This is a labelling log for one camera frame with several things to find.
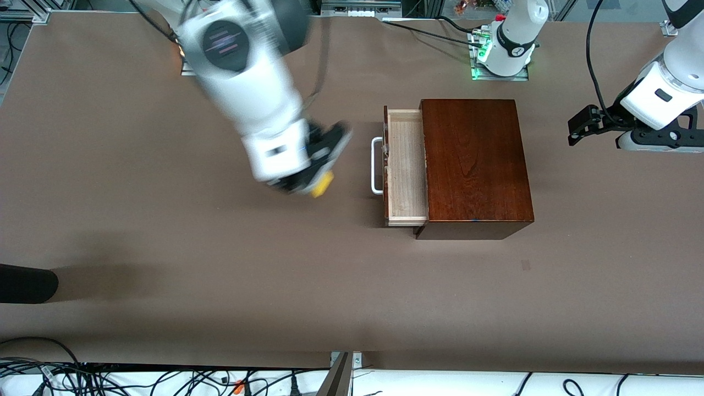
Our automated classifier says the yellow block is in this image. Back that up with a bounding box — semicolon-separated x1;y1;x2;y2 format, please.
310;170;336;199

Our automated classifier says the white drawer handle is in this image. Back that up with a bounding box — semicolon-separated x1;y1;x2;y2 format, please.
371;136;386;196

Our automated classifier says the wooden drawer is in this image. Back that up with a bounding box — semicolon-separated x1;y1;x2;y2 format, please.
382;106;430;227

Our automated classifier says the dark brown wooden cabinet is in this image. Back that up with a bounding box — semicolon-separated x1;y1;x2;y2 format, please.
414;99;535;241

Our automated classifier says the grey power strip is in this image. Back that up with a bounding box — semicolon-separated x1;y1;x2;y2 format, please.
321;0;403;18

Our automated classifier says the black cylinder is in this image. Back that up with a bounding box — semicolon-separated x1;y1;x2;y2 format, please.
0;264;59;304

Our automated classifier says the thick black cable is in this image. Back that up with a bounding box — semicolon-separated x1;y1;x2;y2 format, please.
585;0;614;122

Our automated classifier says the metal bracket post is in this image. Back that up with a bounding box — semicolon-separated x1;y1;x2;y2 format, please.
316;351;364;396

